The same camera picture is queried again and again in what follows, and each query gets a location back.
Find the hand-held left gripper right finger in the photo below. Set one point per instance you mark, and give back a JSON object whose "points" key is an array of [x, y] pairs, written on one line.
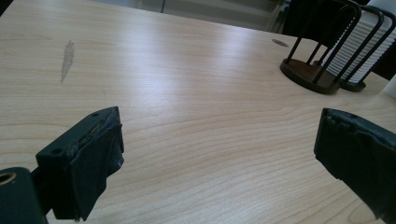
{"points": [[361, 155]]}

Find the stack of white ribbed discs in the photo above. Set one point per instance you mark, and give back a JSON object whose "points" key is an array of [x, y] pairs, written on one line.
{"points": [[351, 53]]}

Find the dark chair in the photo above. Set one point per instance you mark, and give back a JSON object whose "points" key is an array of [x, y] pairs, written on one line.
{"points": [[299, 18]]}

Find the white object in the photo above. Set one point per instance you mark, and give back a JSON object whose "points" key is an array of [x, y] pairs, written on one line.
{"points": [[390, 90]]}

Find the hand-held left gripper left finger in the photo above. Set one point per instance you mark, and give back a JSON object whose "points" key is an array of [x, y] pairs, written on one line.
{"points": [[84, 168]]}

